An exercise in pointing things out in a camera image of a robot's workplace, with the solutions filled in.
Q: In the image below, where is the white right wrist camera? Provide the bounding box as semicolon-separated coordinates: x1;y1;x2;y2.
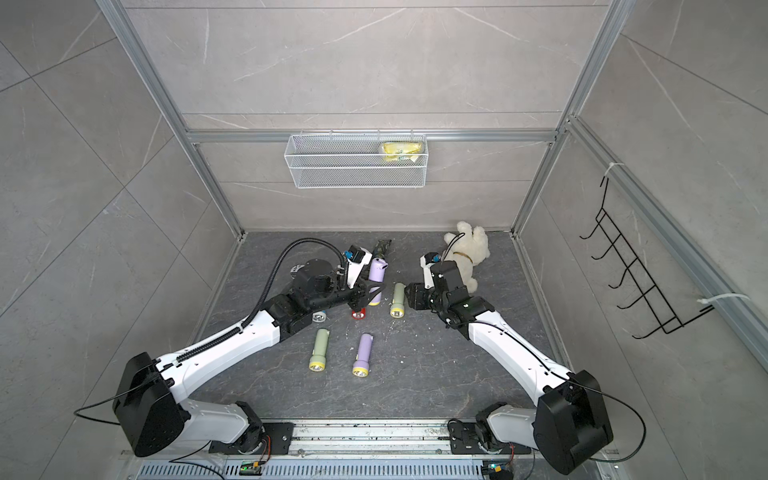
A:
419;252;441;290

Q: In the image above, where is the purple flashlight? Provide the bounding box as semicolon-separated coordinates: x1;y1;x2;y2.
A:
352;333;374;378
368;258;388;306

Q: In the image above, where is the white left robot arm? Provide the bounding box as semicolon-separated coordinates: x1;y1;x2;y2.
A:
112;246;381;457

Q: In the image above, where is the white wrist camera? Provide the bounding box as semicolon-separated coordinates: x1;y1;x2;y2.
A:
419;252;441;290
344;245;373;289

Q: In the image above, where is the black wire hook rack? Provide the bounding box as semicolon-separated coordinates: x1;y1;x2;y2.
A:
579;177;715;340

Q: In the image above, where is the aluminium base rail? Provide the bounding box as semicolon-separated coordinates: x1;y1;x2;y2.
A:
119;418;625;480

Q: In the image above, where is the green flashlight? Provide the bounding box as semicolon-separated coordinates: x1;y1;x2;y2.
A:
390;282;406;319
309;328;330;372

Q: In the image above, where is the white plush toy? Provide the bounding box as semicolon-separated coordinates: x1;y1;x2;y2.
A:
443;221;490;294

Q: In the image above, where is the white wire mesh basket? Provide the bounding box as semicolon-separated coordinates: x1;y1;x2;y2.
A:
284;132;429;189

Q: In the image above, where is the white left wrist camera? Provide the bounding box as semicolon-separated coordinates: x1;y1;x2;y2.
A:
344;245;373;289

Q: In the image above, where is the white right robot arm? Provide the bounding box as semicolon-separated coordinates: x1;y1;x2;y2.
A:
405;254;614;475

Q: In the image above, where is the yellow item in basket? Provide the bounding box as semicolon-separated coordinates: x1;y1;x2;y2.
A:
378;141;424;163

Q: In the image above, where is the dark floral bow tie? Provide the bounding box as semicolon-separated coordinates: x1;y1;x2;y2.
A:
372;239;392;260

